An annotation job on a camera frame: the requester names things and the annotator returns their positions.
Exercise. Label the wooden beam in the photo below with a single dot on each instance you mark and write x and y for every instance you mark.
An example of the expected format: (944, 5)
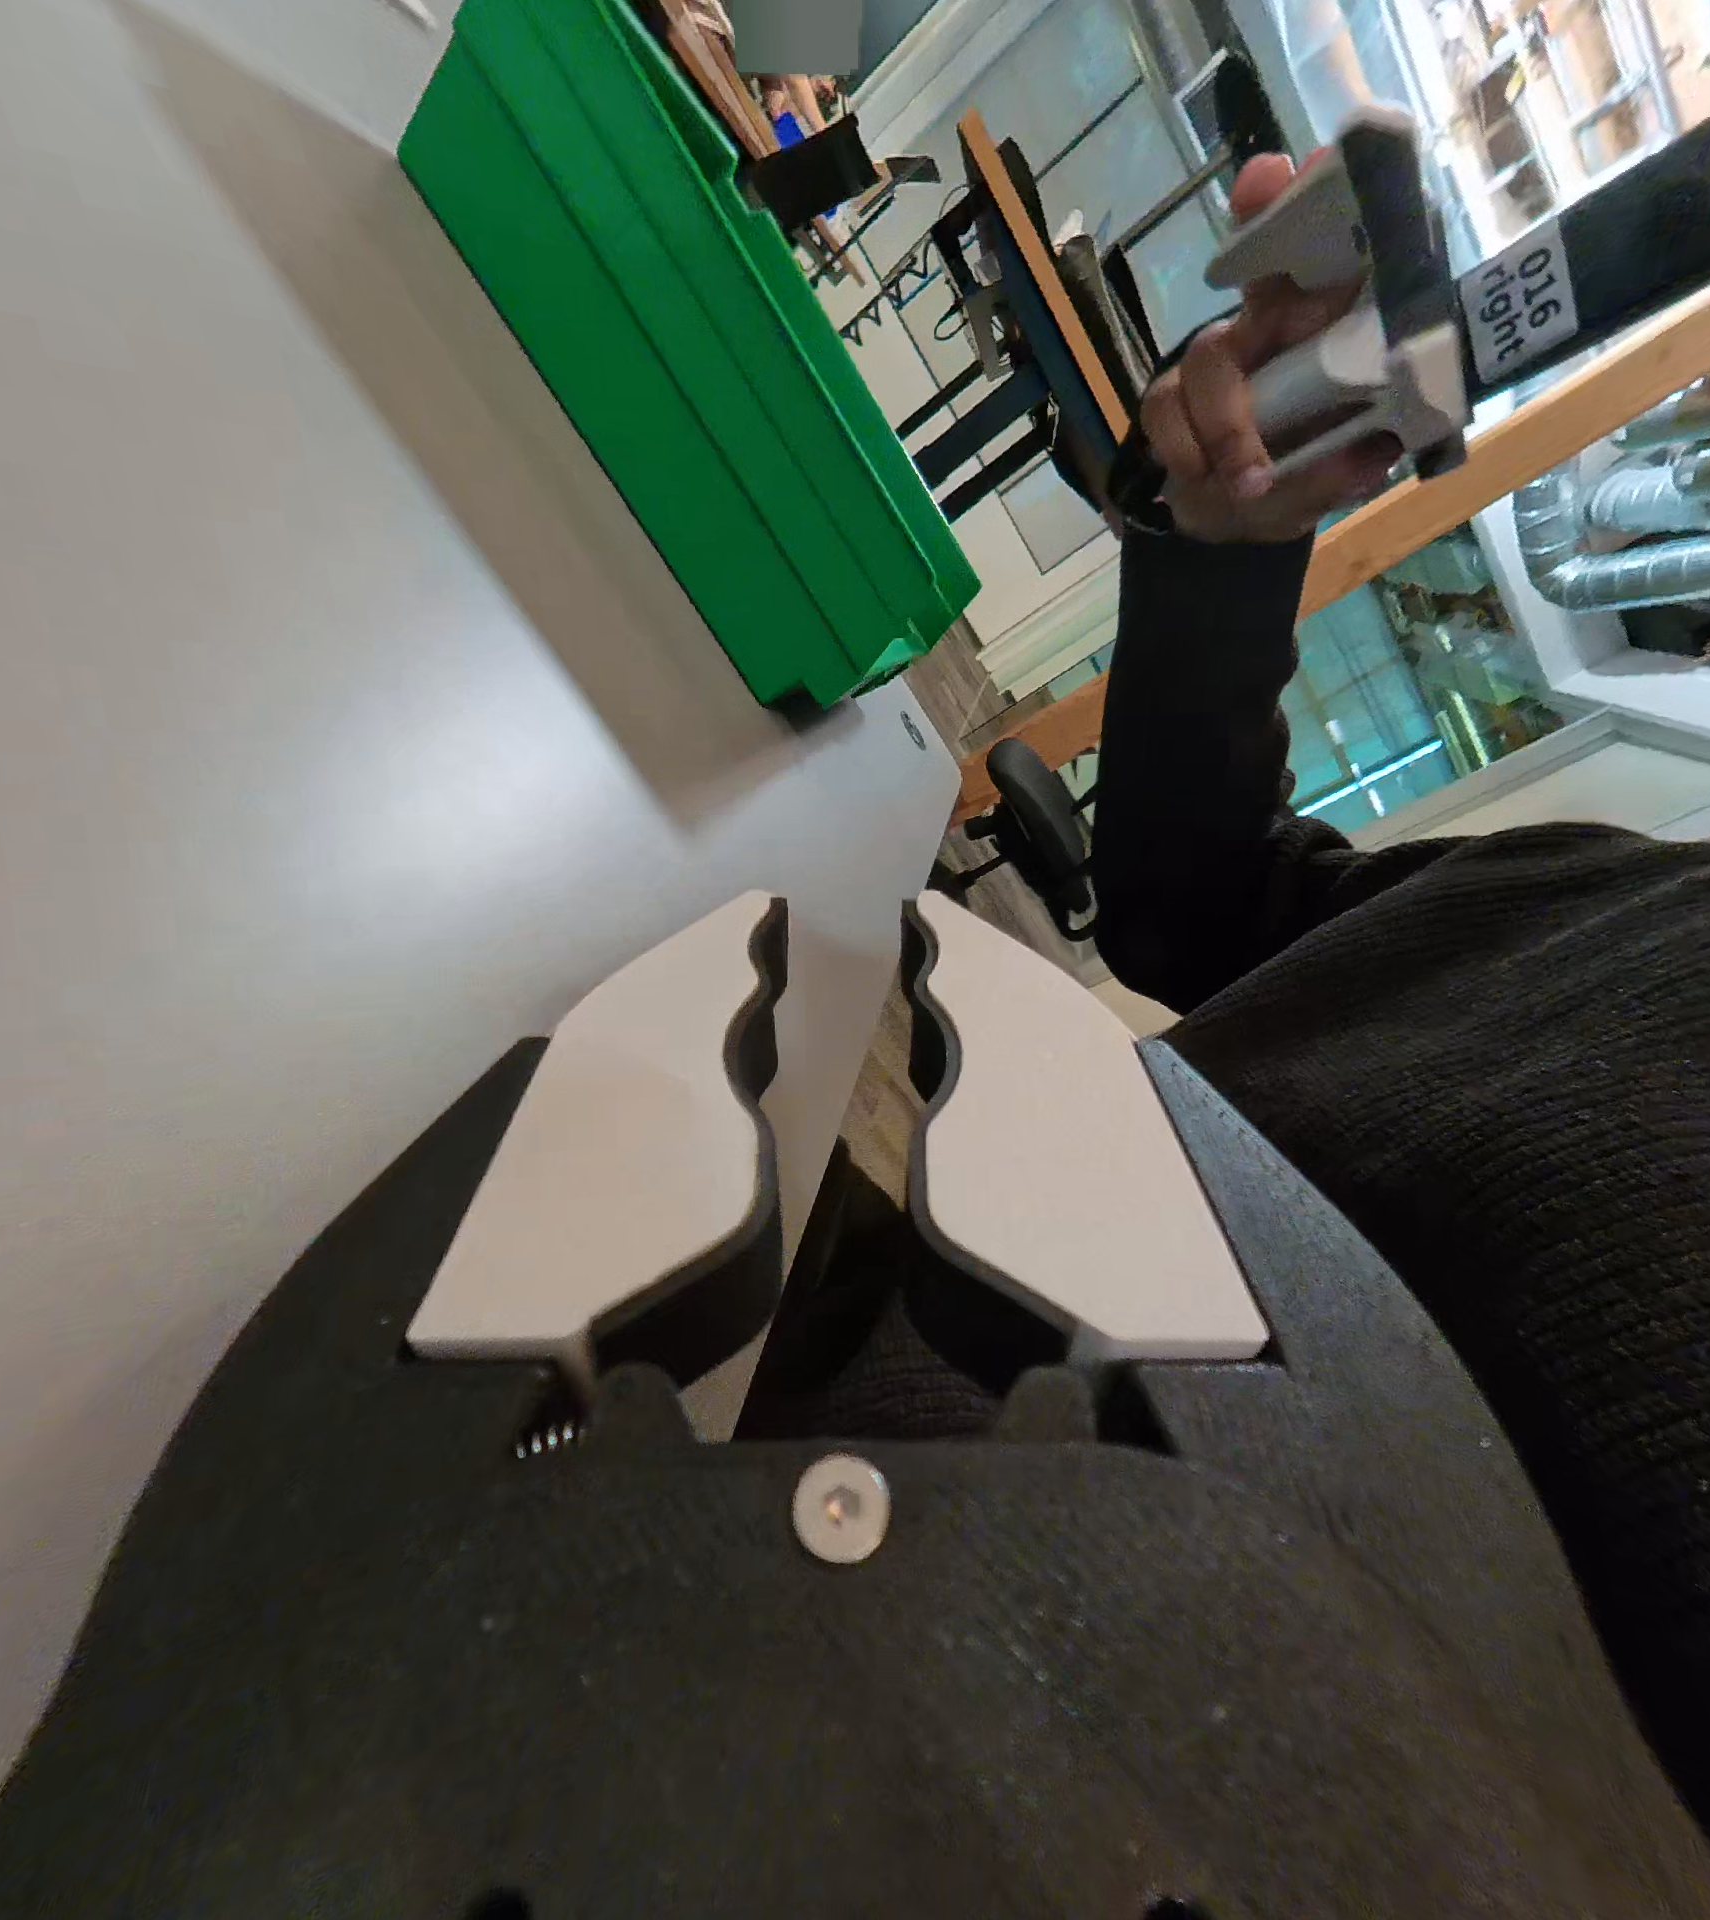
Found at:
(1547, 436)

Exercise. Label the silver ventilation ducts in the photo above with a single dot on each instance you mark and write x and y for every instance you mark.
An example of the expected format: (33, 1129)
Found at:
(1666, 571)

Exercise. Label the black plastic object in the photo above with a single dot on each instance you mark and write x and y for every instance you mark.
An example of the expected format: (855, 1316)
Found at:
(812, 173)

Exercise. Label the grey desk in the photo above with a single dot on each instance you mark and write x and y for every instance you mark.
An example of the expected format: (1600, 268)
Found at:
(196, 749)

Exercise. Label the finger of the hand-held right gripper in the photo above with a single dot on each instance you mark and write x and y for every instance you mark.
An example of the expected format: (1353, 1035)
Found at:
(1299, 240)
(1426, 392)

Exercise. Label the black office chair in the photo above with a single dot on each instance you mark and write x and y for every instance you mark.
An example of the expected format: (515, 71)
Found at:
(1028, 797)

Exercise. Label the person's right forearm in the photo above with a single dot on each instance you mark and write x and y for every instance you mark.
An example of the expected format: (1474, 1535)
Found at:
(1193, 719)

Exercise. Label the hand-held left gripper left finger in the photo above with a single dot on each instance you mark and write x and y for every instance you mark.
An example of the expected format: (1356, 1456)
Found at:
(599, 1171)

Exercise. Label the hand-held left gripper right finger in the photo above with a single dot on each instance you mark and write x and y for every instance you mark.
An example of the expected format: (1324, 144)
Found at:
(1066, 1171)

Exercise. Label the green plastic bin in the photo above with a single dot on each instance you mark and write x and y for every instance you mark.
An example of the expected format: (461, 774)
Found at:
(646, 299)

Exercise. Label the wooden table with black legs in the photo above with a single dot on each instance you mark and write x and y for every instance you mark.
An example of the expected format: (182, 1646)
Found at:
(1020, 226)

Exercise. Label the person's right hand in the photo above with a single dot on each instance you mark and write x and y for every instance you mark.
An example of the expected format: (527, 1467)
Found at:
(1215, 452)

